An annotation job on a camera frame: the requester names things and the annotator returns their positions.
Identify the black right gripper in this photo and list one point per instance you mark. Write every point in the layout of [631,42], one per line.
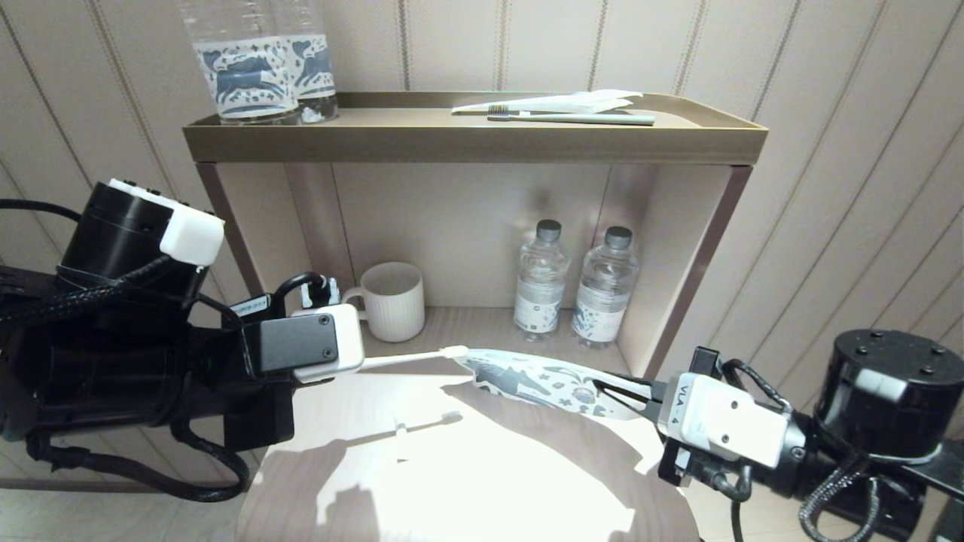
[761,482]

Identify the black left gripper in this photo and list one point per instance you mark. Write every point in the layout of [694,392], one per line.
[256,410]

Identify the white horse-print zip pouch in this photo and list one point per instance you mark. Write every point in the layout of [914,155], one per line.
[527,380]

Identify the white toothbrush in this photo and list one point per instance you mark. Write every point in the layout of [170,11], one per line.
[414,357]

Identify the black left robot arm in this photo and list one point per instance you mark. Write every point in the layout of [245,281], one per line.
[98,369]

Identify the small clear water bottle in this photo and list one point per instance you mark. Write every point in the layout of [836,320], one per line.
[604,293]
[541,286]

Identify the white ribbed ceramic mug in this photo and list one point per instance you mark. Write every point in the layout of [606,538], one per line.
[395,309]

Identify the beige open shelf cabinet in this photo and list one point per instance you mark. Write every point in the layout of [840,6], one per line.
[467,218]

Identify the grey-green toothbrush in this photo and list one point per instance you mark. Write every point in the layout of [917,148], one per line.
[595,119]

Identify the white paper wrapper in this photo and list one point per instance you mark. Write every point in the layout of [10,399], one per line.
[572,101]

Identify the brass coloured tray shelf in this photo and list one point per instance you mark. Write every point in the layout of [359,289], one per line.
[452,143]

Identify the large bottle horse print label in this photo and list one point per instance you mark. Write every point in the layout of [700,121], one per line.
[316,68]
[245,75]

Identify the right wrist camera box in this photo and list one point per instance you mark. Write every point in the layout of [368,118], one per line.
[723,421]

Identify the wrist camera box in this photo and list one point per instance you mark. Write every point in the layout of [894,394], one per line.
[723,421]
[316,342]

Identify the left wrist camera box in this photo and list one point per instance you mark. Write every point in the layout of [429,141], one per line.
[316,342]

